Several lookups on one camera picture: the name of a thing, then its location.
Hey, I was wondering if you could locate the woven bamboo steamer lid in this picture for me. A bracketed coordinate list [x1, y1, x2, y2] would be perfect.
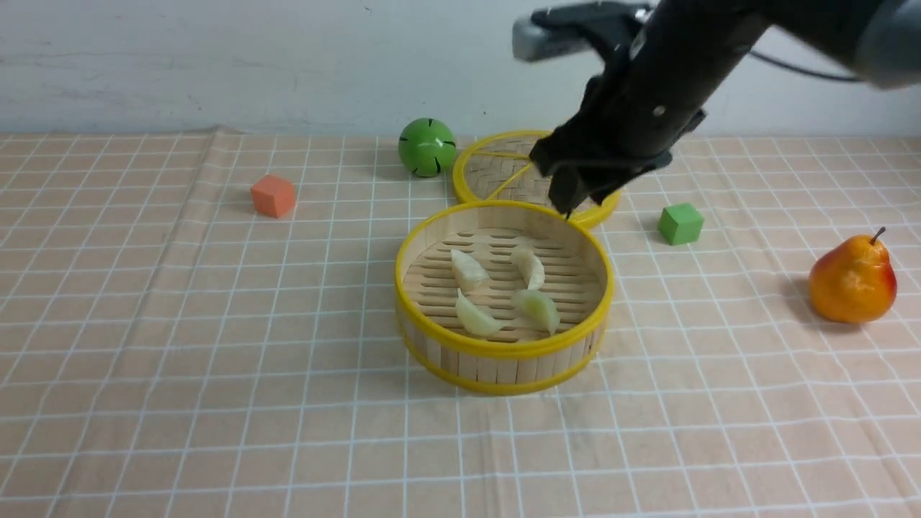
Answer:
[452, 129, 622, 230]

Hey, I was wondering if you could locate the pale green dumpling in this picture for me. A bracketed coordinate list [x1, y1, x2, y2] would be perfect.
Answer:
[454, 288, 507, 338]
[511, 289, 561, 335]

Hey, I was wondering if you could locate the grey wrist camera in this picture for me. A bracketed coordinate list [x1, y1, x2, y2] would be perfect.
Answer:
[511, 1, 654, 63]

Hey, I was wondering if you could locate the orange cube block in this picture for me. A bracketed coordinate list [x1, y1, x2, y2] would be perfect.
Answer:
[250, 174, 296, 219]

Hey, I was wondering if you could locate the white dumpling bottom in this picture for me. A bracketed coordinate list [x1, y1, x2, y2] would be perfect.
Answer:
[450, 249, 490, 293]

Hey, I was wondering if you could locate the green toy ball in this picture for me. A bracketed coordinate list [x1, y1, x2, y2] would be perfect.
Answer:
[397, 117, 457, 178]

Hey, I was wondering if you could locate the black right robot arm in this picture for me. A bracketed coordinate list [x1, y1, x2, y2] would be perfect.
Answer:
[512, 1, 920, 215]

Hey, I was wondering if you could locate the bamboo steamer tray yellow rim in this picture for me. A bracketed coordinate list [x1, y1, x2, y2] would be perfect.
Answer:
[394, 200, 615, 396]

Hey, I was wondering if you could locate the white dumpling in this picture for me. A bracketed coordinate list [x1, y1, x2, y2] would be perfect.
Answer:
[510, 245, 545, 291]
[450, 249, 490, 293]

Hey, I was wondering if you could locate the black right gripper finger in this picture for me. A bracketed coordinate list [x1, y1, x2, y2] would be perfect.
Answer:
[586, 168, 638, 206]
[548, 168, 588, 217]

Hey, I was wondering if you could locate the beige checkered tablecloth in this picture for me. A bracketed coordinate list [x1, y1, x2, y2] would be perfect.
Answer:
[1, 132, 919, 517]

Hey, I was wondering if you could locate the green cube block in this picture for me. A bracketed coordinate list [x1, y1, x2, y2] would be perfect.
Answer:
[657, 203, 704, 246]

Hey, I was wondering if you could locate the orange yellow toy pear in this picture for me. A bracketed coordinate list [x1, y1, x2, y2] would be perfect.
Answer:
[808, 227, 898, 324]

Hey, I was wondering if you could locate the thin black camera cable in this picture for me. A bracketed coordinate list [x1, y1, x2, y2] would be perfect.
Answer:
[748, 50, 864, 83]

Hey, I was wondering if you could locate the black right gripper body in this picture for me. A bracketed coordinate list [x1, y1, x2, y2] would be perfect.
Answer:
[529, 73, 707, 181]

